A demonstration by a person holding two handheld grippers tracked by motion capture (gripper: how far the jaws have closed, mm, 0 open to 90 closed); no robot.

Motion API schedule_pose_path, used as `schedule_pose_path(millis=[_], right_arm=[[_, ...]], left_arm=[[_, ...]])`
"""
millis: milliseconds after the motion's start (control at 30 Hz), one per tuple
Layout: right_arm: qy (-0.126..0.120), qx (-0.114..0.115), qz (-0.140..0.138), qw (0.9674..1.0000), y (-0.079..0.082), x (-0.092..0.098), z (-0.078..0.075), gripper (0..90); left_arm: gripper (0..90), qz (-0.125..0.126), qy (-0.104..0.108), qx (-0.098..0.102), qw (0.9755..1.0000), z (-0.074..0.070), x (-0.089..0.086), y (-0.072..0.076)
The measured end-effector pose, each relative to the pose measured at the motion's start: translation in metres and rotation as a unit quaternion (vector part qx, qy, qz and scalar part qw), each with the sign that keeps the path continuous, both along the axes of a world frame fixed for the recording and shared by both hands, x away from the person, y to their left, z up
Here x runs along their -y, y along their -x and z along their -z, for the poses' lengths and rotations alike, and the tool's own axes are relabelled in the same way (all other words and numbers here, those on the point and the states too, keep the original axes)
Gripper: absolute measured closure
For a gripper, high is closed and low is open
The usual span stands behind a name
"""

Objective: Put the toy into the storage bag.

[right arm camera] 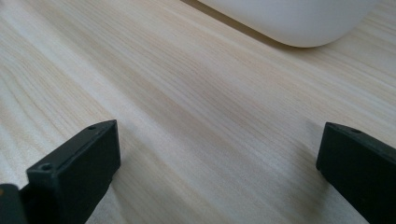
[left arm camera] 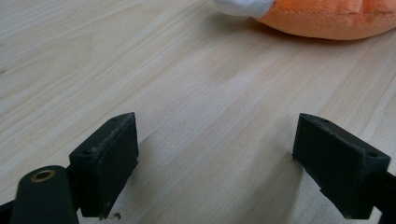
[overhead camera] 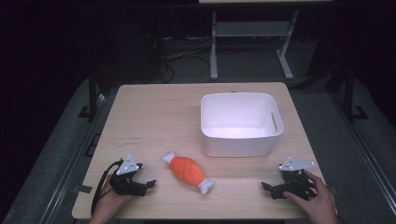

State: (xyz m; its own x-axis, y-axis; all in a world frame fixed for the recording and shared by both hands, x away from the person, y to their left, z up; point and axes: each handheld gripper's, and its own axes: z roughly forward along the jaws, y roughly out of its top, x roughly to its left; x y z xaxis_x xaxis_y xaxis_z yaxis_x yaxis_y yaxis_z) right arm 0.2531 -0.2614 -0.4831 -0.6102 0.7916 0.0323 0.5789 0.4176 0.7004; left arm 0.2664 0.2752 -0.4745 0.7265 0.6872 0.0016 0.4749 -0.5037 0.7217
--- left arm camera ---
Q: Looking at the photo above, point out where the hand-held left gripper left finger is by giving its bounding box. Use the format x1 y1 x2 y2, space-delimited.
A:
68 112 140 219

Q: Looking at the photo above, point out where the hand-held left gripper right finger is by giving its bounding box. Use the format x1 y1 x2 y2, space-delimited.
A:
291 112 392 220

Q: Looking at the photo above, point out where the orange and white plush toy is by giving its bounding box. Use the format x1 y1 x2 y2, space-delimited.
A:
211 0 396 41

